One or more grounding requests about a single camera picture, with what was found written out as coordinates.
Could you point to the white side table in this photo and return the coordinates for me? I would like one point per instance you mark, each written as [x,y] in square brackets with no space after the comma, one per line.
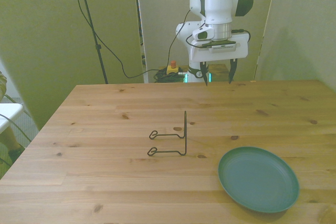
[9,115]

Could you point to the teal round plate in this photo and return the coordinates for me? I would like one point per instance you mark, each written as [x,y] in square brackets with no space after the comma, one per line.
[258,179]

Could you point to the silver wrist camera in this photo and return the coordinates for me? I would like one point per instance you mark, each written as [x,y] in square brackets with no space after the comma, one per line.
[223,48]

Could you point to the wooden robot pedestal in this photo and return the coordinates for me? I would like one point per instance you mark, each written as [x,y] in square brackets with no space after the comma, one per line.
[219,73]

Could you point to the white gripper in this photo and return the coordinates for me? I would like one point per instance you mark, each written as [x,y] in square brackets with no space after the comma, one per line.
[223,55]

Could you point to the person leg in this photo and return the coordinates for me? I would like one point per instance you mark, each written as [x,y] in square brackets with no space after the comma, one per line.
[11,140]

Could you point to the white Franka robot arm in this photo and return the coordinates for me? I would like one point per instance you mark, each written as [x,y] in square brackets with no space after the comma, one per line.
[218,1]

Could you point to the yellow emergency stop button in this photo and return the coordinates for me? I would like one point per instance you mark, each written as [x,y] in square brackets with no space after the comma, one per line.
[172,68]

